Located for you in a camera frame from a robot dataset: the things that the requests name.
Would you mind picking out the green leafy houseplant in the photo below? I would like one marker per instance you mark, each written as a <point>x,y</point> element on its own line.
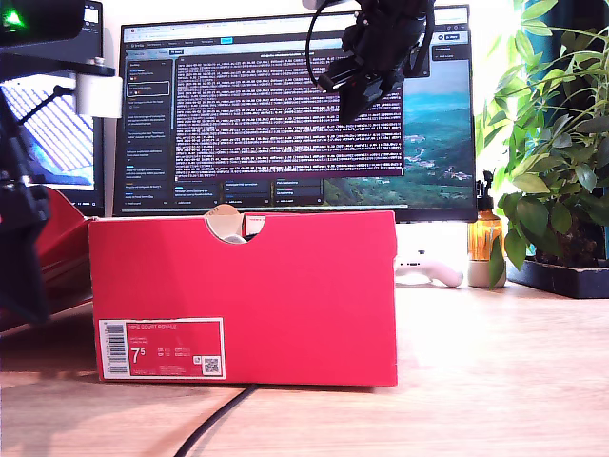
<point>561,157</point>

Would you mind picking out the black plant tray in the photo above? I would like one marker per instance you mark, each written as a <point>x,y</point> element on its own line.
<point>556,282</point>

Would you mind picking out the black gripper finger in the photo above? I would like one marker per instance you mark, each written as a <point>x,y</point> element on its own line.
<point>364,97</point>
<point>24,271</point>

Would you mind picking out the blue suede white-striped shoe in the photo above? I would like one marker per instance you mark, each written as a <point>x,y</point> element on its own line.
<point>233,239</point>

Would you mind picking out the white game controller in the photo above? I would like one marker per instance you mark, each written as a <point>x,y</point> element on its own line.
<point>445,275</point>

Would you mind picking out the wide black computer monitor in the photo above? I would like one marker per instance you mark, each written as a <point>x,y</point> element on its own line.
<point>261,133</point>

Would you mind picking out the narrow black computer monitor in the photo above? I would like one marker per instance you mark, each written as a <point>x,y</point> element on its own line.
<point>62,143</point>

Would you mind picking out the amber pump bottle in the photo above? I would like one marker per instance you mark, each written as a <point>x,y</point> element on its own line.
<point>483,238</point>

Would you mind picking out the small white pot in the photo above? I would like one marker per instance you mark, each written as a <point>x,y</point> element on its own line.
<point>477,276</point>

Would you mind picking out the red Nike shoebox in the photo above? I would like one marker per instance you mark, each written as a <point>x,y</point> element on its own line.
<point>285,295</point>

